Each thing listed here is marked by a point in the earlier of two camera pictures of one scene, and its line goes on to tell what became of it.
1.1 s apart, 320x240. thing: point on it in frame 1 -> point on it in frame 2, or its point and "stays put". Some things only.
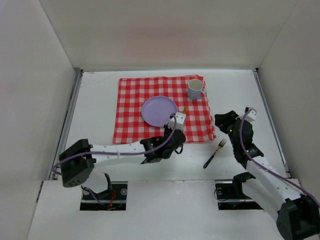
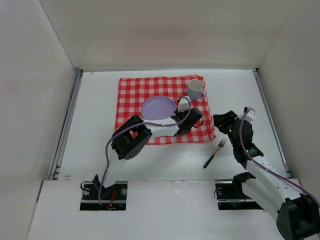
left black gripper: (172, 131) -> (176, 119)
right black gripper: (225, 120) stays put
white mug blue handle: (195, 89) stays put
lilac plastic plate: (156, 110) stays put
